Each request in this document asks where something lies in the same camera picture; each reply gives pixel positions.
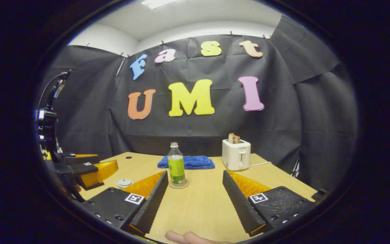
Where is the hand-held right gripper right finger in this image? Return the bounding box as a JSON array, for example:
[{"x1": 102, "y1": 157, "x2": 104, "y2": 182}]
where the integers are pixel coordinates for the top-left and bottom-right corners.
[{"x1": 222, "y1": 170, "x2": 316, "y2": 237}]

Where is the ceiling light panel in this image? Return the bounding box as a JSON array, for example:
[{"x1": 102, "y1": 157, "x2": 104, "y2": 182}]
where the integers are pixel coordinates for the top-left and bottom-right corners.
[{"x1": 141, "y1": 0, "x2": 182, "y2": 10}]

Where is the green label water bottle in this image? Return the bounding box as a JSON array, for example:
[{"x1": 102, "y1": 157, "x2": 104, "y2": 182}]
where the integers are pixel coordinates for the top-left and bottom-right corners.
[{"x1": 167, "y1": 142, "x2": 186, "y2": 185}]

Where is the black backdrop cloth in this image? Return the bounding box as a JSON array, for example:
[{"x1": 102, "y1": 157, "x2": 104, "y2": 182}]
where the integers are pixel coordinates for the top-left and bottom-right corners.
[{"x1": 38, "y1": 15, "x2": 358, "y2": 190}]

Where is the round beige coaster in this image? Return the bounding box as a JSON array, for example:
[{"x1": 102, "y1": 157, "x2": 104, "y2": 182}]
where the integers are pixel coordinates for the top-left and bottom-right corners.
[{"x1": 168, "y1": 179, "x2": 189, "y2": 189}]

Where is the white toaster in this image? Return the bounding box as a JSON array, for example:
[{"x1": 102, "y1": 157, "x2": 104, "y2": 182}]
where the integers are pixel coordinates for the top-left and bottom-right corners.
[{"x1": 222, "y1": 138, "x2": 251, "y2": 171}]

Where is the blue towel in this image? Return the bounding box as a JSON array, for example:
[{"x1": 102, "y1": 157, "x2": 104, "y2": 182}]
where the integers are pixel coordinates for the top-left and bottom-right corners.
[{"x1": 157, "y1": 155, "x2": 216, "y2": 170}]

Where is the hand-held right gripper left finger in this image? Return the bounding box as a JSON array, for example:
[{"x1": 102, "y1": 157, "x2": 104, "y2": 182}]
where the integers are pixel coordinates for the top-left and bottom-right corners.
[{"x1": 79, "y1": 170, "x2": 169, "y2": 235}]

